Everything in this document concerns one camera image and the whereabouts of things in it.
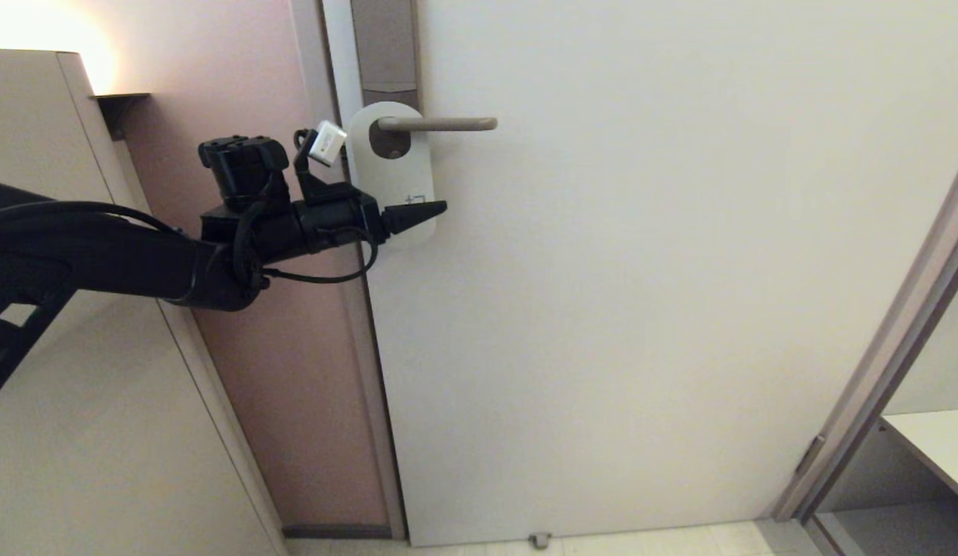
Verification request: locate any beige cabinet panel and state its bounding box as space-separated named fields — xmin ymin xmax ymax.
xmin=0 ymin=49 xmax=287 ymax=556

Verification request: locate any beige lever door handle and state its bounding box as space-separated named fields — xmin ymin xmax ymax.
xmin=377 ymin=116 xmax=498 ymax=134

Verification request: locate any dark wall lamp shelf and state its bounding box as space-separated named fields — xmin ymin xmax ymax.
xmin=93 ymin=93 xmax=151 ymax=141

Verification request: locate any black left camera mount bracket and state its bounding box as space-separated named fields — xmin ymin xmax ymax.
xmin=294 ymin=130 xmax=358 ymax=207

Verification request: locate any thin black camera cable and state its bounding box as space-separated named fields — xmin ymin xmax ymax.
xmin=259 ymin=224 xmax=379 ymax=285

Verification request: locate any white room door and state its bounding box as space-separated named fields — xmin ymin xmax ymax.
xmin=322 ymin=0 xmax=958 ymax=548

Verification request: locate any thick black braided cable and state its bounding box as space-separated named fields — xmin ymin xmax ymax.
xmin=230 ymin=197 xmax=275 ymax=290

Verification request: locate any dark wall baseboard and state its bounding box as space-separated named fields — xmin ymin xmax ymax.
xmin=282 ymin=525 xmax=393 ymax=540

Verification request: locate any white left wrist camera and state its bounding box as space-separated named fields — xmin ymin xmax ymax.
xmin=309 ymin=121 xmax=347 ymax=167

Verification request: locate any grey-brown door lock plate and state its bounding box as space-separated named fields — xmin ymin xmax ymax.
xmin=350 ymin=0 xmax=422 ymax=160

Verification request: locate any white door hanger sign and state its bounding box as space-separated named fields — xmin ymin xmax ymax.
xmin=346 ymin=102 xmax=437 ymax=248

